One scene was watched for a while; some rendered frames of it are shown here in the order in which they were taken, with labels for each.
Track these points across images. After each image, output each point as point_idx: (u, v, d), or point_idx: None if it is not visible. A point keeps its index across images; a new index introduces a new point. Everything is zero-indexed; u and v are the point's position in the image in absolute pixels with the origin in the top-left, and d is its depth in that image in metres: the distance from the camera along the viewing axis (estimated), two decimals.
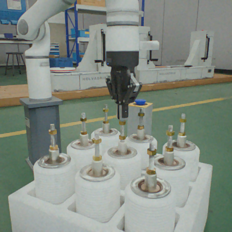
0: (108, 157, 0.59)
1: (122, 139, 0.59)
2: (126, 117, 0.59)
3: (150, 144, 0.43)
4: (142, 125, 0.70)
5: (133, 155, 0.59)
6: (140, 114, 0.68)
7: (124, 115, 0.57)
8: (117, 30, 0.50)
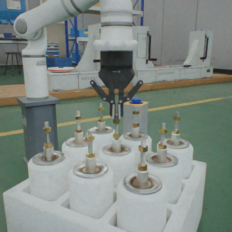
0: (102, 154, 0.60)
1: (120, 136, 0.61)
2: (114, 117, 0.59)
3: (141, 140, 0.44)
4: (137, 123, 0.71)
5: (127, 152, 0.59)
6: (134, 112, 0.69)
7: (109, 112, 0.60)
8: None
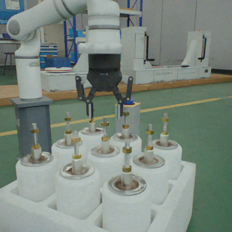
0: (90, 156, 0.60)
1: (108, 138, 0.61)
2: (91, 117, 0.59)
3: (125, 142, 0.44)
4: (127, 124, 0.71)
5: (115, 154, 0.60)
6: (124, 113, 0.69)
7: (87, 112, 0.60)
8: None
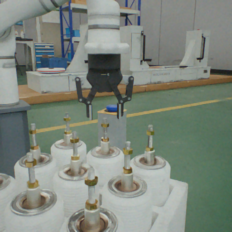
0: (55, 177, 0.50)
1: (74, 159, 0.50)
2: (92, 118, 0.58)
3: (88, 171, 0.33)
4: None
5: (85, 177, 0.48)
6: (108, 124, 0.59)
7: (86, 113, 0.58)
8: None
